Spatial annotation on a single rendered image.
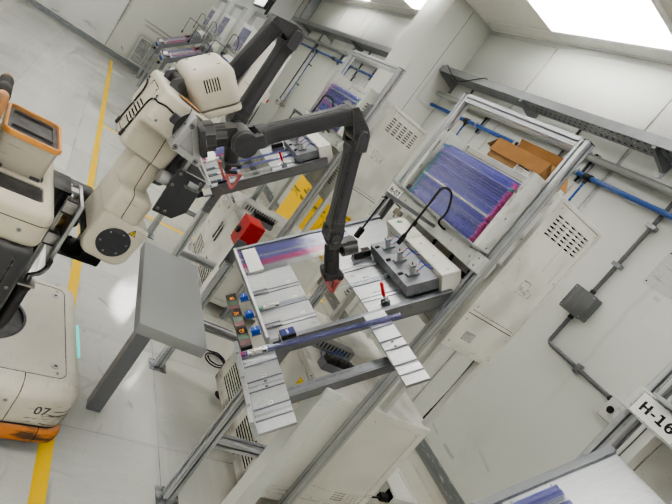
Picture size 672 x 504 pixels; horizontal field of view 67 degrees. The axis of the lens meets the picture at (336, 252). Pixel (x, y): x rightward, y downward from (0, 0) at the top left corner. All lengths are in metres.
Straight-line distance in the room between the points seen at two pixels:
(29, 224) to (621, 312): 2.87
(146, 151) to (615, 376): 2.58
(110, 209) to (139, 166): 0.16
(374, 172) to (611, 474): 2.29
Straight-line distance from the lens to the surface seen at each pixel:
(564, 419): 3.26
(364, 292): 1.96
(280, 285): 2.05
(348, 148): 1.70
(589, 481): 1.46
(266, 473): 1.69
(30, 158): 1.65
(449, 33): 5.29
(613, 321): 3.29
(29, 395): 1.86
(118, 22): 10.20
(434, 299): 1.93
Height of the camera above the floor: 1.45
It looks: 12 degrees down
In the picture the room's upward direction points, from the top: 37 degrees clockwise
